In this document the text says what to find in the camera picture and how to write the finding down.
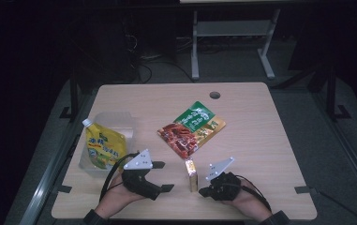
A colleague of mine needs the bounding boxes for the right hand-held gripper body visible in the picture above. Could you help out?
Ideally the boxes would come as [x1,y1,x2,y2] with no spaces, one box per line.
[204,157,243,202]

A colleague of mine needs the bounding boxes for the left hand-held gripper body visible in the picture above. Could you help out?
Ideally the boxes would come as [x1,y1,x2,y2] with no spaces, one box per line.
[121,148,163,202]

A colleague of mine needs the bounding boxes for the small pink box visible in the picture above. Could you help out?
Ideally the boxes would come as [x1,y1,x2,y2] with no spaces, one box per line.
[184,157,200,193]

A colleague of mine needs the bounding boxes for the yellow spout pouch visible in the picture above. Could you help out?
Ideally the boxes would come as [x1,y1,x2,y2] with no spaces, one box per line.
[82,118,127,171]

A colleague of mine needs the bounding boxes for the clear plastic container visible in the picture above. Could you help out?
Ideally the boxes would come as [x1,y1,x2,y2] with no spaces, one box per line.
[78,112,138,178]

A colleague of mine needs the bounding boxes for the red and green seasoning packet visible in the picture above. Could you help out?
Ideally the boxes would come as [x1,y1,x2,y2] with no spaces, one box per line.
[156,100,227,159]

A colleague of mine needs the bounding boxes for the black metal stand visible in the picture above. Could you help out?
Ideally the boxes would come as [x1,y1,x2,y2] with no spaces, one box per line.
[58,76,81,124]
[325,64,352,124]

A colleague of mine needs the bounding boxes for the left hand-held gripper cable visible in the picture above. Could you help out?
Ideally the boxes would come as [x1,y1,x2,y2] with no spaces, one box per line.
[99,152,141,203]

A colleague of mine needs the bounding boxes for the hand-held gripper cable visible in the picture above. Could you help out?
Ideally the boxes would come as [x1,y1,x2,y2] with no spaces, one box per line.
[234,173,273,213]
[99,152,141,203]

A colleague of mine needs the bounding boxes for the right hand-held gripper cable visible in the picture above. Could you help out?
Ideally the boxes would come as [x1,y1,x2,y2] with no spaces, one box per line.
[234,173,273,213]

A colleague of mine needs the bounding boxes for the grey metal rail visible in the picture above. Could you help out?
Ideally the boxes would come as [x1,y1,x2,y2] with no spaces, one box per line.
[18,90,100,225]
[310,90,357,204]

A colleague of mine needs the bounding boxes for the black floor cables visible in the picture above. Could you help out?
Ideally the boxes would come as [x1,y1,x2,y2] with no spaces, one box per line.
[124,32,197,84]

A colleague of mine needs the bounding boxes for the thin black floor cable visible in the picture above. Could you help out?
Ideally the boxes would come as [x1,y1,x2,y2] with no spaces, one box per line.
[318,190,357,225]

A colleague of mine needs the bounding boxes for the white metal frame table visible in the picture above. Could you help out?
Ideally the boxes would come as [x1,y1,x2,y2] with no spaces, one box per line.
[179,0,283,81]

